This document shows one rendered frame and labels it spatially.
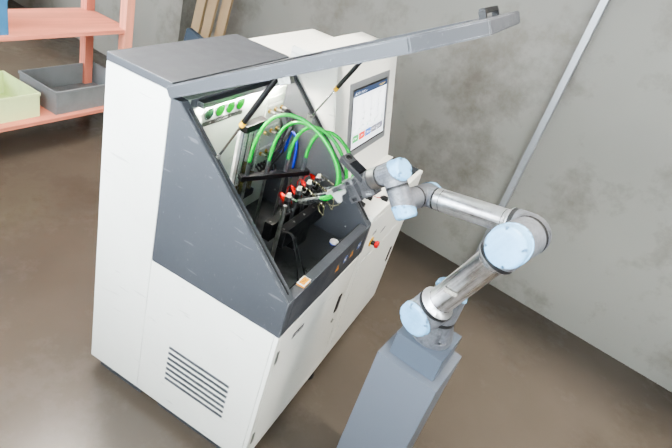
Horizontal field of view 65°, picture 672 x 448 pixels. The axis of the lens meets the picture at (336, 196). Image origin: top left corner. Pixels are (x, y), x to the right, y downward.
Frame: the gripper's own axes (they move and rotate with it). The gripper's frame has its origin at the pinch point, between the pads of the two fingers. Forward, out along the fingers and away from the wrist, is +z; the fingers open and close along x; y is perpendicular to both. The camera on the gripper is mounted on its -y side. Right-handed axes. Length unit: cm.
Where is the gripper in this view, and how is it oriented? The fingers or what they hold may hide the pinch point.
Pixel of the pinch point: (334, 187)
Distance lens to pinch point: 191.1
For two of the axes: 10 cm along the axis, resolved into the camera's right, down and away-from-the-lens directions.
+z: -6.0, 2.1, 7.7
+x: 6.6, -4.2, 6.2
